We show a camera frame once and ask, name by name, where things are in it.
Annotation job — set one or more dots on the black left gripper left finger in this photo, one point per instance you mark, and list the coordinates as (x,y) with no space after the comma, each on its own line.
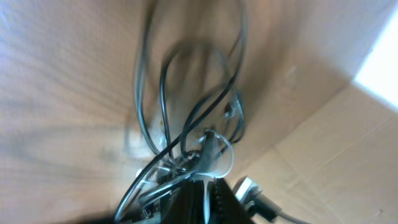
(187,207)

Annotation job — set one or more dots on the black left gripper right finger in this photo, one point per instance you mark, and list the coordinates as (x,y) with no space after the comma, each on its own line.
(224,206)

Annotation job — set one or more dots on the cardboard box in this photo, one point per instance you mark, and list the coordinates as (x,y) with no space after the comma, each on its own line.
(338,166)

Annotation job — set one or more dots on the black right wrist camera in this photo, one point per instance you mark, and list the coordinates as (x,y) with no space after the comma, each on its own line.
(250,196)

